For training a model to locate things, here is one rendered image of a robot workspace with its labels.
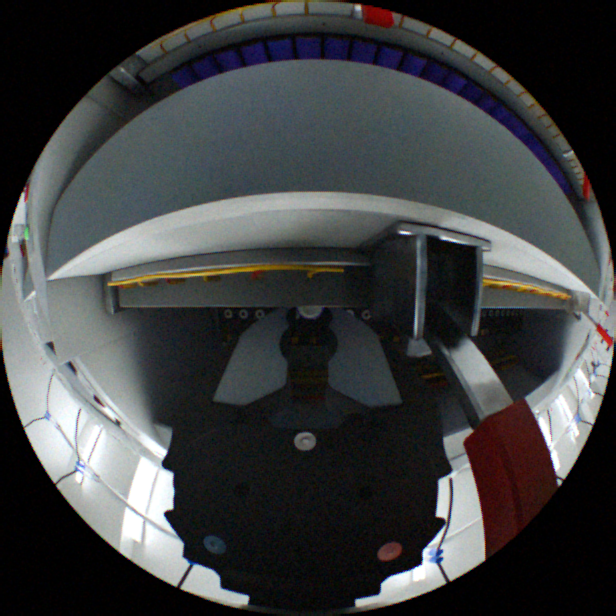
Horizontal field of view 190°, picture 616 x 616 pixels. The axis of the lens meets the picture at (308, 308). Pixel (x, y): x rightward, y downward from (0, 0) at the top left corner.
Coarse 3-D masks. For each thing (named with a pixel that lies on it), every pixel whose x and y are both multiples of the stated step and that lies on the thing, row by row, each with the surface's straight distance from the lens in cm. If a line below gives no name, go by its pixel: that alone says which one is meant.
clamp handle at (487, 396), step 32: (448, 320) 5; (416, 352) 6; (448, 352) 4; (480, 384) 4; (480, 416) 3; (512, 416) 4; (480, 448) 3; (512, 448) 3; (544, 448) 4; (480, 480) 4; (512, 480) 3; (544, 480) 4; (512, 512) 3
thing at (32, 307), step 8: (32, 280) 29; (24, 288) 65; (32, 288) 29; (24, 296) 68; (32, 296) 39; (24, 304) 85; (32, 304) 41; (32, 312) 85; (40, 312) 25; (40, 320) 25; (40, 328) 25; (48, 328) 25; (48, 336) 25
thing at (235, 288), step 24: (264, 264) 7; (288, 264) 6; (120, 288) 15; (144, 288) 13; (168, 288) 11; (192, 288) 10; (216, 288) 9; (240, 288) 9; (264, 288) 8; (288, 288) 8; (312, 288) 8; (336, 288) 8; (360, 288) 8; (504, 288) 14; (528, 288) 18
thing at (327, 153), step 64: (320, 64) 6; (128, 128) 8; (192, 128) 5; (256, 128) 4; (320, 128) 4; (384, 128) 4; (448, 128) 5; (64, 192) 14; (128, 192) 5; (192, 192) 4; (256, 192) 3; (320, 192) 3; (384, 192) 3; (448, 192) 4; (512, 192) 6; (64, 256) 10; (128, 256) 8; (512, 256) 8; (576, 256) 14; (64, 320) 15; (128, 320) 18; (576, 320) 46
